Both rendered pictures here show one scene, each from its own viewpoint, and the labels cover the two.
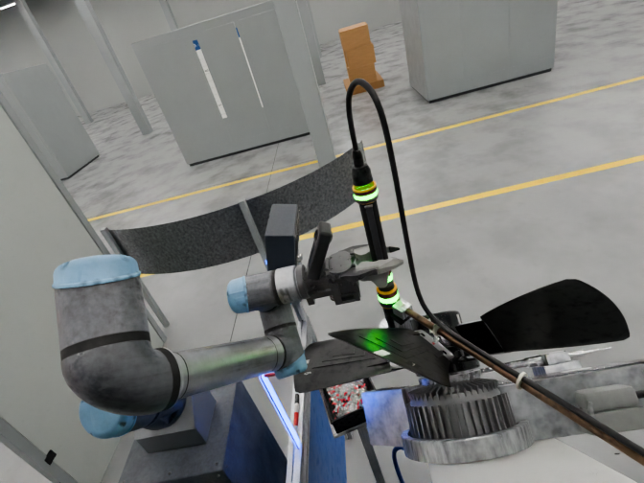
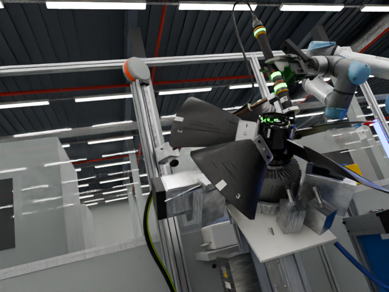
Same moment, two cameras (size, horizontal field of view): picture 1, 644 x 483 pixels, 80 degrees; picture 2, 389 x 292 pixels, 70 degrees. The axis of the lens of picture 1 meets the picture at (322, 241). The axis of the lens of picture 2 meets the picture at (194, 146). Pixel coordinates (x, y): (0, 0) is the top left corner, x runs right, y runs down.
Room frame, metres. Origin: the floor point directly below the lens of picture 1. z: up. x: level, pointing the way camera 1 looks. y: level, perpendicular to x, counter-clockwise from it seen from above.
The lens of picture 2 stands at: (1.30, -0.83, 0.94)
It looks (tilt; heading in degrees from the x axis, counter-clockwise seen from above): 17 degrees up; 154
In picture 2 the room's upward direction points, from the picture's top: 14 degrees counter-clockwise
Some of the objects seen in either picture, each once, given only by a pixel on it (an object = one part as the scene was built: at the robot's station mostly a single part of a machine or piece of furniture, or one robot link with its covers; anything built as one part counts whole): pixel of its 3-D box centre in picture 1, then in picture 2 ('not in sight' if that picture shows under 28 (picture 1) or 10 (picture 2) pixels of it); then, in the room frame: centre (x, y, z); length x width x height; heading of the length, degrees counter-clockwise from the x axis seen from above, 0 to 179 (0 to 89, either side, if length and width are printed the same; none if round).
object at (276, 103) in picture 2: (395, 315); (283, 102); (0.62, -0.11, 1.31); 0.09 x 0.07 x 0.10; 26
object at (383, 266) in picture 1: (380, 275); (271, 74); (0.60, -0.09, 1.44); 0.09 x 0.03 x 0.06; 71
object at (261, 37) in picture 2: (377, 245); (269, 58); (0.63, -0.10, 1.49); 0.03 x 0.03 x 0.21
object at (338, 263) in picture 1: (330, 279); (298, 69); (0.64, 0.01, 1.44); 0.12 x 0.08 x 0.09; 81
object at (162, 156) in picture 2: not in sight; (166, 153); (0.06, -0.37, 1.35); 0.10 x 0.07 x 0.08; 26
